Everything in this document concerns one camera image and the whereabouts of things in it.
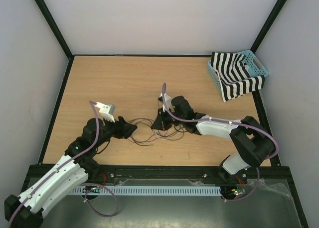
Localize grey wire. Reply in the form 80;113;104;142
129;117;187;143

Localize light blue slotted cable duct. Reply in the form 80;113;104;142
69;186;220;197

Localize light blue perforated basket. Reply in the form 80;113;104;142
207;50;269;93

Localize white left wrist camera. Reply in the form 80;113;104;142
95;102;116;122

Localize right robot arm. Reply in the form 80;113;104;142
151;94;278;183

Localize black cage frame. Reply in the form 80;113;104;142
32;0;309;228

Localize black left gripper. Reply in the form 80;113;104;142
94;114;137;148

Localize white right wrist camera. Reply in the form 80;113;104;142
158;93;172;112

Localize white wire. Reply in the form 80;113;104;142
127;128;185;151

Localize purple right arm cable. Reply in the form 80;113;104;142
161;83;279;203

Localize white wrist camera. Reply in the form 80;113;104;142
95;102;116;122
158;93;172;112

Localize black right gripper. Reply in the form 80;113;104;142
152;106;185;131

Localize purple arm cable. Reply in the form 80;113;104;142
161;83;279;203
8;101;121;228

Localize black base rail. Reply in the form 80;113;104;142
69;165;249;185

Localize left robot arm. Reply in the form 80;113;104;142
4;116;137;228

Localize black white striped cloth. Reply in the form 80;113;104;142
211;52;266;102

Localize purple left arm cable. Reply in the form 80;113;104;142
8;101;121;228

